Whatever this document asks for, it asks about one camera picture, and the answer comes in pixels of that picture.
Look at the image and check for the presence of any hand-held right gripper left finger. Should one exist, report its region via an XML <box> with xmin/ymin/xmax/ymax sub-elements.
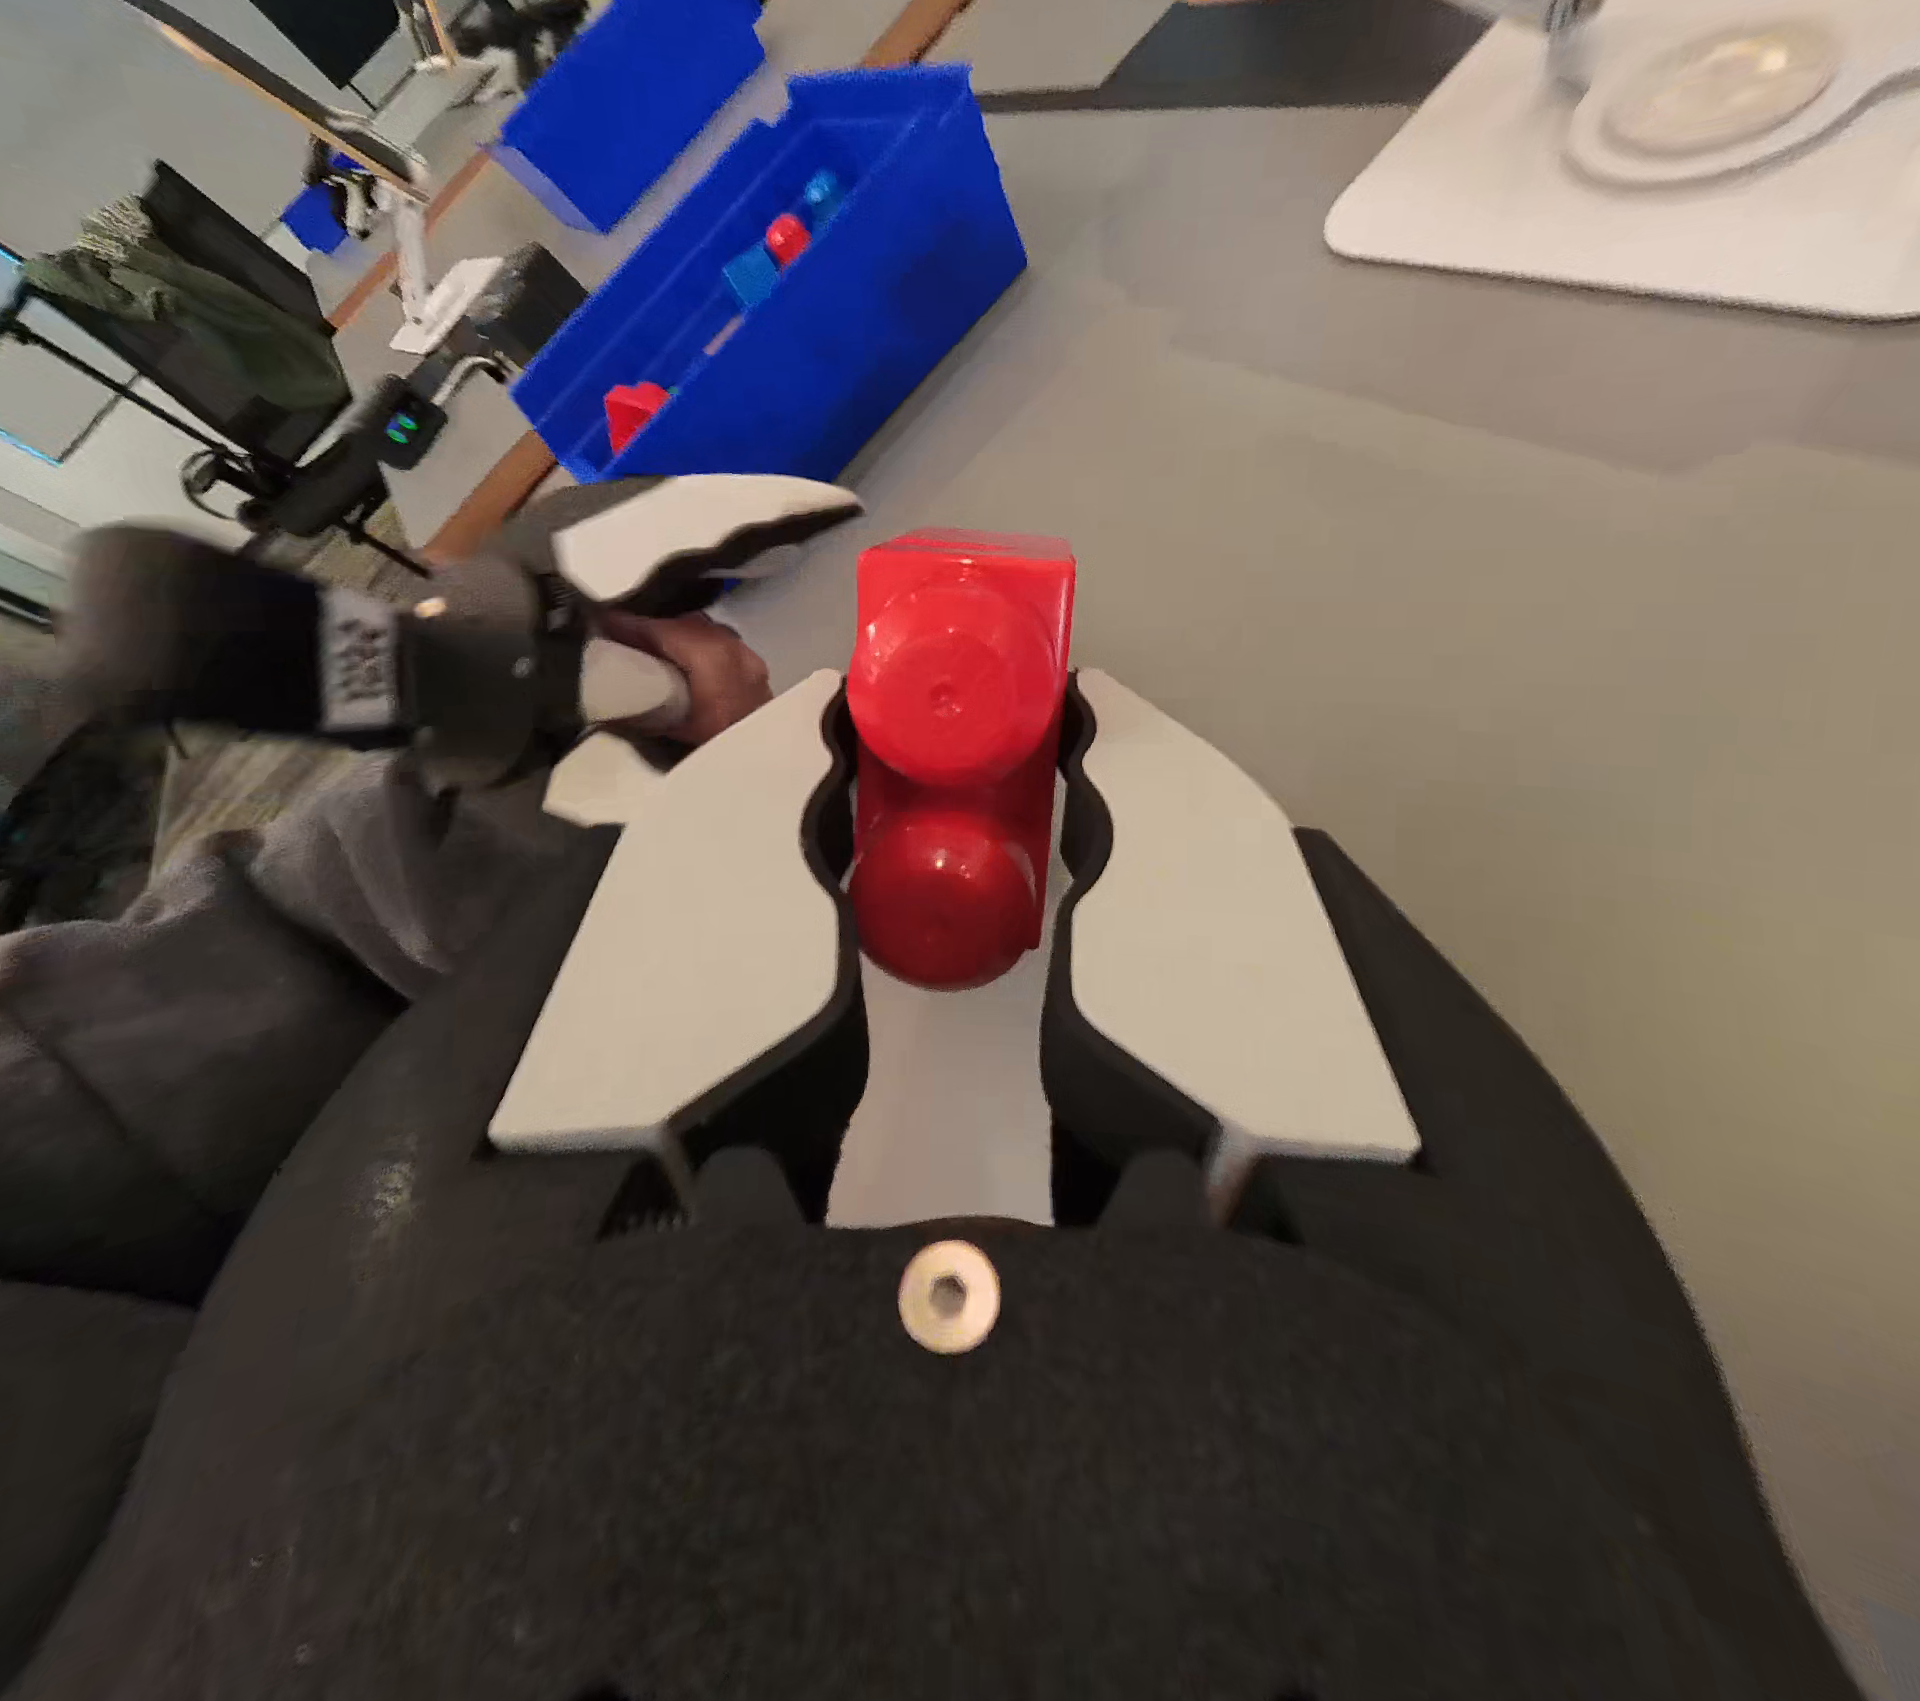
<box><xmin>487</xmin><ymin>669</ymin><xmax>873</xmax><ymax>1162</ymax></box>

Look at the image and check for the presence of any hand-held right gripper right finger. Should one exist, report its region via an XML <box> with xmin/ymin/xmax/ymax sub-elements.
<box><xmin>1038</xmin><ymin>669</ymin><xmax>1425</xmax><ymax>1230</ymax></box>

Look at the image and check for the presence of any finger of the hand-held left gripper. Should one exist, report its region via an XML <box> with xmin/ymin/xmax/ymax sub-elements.
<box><xmin>548</xmin><ymin>474</ymin><xmax>869</xmax><ymax>610</ymax></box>

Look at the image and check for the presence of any blue plastic bin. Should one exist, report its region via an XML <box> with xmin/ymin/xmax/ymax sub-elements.
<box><xmin>492</xmin><ymin>0</ymin><xmax>771</xmax><ymax>236</ymax></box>
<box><xmin>507</xmin><ymin>59</ymin><xmax>1033</xmax><ymax>490</ymax></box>

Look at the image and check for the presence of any grey desk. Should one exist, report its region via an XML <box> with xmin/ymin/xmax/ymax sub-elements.
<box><xmin>427</xmin><ymin>0</ymin><xmax>1920</xmax><ymax>1701</ymax></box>

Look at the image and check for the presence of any person's left hand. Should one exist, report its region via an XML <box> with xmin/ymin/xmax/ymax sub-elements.
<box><xmin>601</xmin><ymin>610</ymin><xmax>779</xmax><ymax>746</ymax></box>

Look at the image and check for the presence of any green jacket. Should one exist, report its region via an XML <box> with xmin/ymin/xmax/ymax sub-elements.
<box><xmin>19</xmin><ymin>203</ymin><xmax>350</xmax><ymax>415</ymax></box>

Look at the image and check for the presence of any black-topped document stand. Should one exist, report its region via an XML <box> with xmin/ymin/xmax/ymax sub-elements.
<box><xmin>0</xmin><ymin>0</ymin><xmax>508</xmax><ymax>355</ymax></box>

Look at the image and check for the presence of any black folding chair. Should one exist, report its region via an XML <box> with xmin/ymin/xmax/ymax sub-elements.
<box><xmin>0</xmin><ymin>160</ymin><xmax>350</xmax><ymax>501</ymax></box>

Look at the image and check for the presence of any small blue bin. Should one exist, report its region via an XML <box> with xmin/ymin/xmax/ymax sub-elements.
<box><xmin>278</xmin><ymin>173</ymin><xmax>373</xmax><ymax>255</ymax></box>

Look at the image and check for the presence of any white instruction stand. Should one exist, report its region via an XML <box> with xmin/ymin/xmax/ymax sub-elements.
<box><xmin>1116</xmin><ymin>0</ymin><xmax>1920</xmax><ymax>322</ymax></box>

